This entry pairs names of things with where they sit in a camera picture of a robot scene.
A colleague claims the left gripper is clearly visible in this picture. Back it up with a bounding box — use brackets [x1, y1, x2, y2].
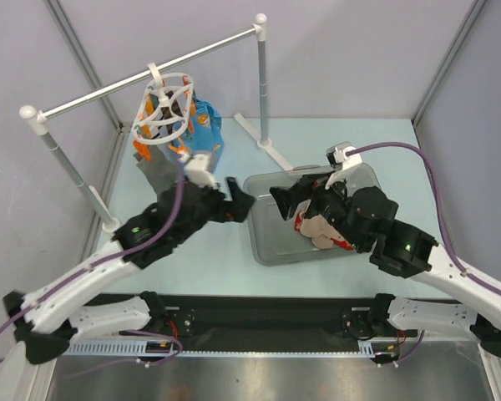
[173, 175, 254, 245]

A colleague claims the red reindeer sock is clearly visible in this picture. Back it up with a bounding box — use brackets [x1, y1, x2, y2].
[311, 234, 354, 251]
[295, 202, 340, 240]

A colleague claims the grey sock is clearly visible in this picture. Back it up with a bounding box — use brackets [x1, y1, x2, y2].
[134, 151, 185, 199]

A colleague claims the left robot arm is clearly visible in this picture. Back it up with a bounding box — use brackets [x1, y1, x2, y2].
[3, 177, 256, 365]

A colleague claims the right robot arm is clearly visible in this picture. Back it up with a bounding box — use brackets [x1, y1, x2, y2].
[270, 174, 501, 358]

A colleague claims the white round clip hanger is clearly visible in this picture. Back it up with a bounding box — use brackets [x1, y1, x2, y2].
[130, 63, 195, 145]

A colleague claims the grey plastic bin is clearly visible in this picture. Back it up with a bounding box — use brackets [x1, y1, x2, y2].
[242, 161, 401, 266]

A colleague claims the blue patterned sock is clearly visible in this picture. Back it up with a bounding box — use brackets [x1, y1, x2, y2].
[168, 94, 224, 171]

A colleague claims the orange clothes peg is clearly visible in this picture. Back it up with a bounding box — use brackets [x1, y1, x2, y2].
[133, 140, 152, 162]

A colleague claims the brown sock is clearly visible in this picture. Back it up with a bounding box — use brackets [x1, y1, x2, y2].
[167, 91, 183, 117]

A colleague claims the white silver clothes rack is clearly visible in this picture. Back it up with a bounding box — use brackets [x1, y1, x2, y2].
[18, 12, 296, 231]

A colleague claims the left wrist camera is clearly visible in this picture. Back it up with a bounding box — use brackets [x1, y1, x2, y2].
[178, 152, 219, 189]

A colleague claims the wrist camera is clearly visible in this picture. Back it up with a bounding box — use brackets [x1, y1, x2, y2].
[325, 141, 362, 190]
[178, 152, 219, 189]

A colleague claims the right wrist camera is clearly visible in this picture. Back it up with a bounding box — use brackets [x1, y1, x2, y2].
[325, 141, 362, 190]

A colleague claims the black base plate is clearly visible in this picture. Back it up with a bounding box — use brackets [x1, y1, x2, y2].
[71, 292, 476, 354]

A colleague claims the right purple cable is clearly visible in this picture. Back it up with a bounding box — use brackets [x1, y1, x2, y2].
[346, 141, 501, 368]

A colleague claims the purple cable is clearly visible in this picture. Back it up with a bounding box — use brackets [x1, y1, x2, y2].
[346, 141, 501, 368]
[0, 160, 189, 368]

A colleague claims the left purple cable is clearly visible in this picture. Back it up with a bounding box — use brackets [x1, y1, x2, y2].
[0, 160, 189, 368]

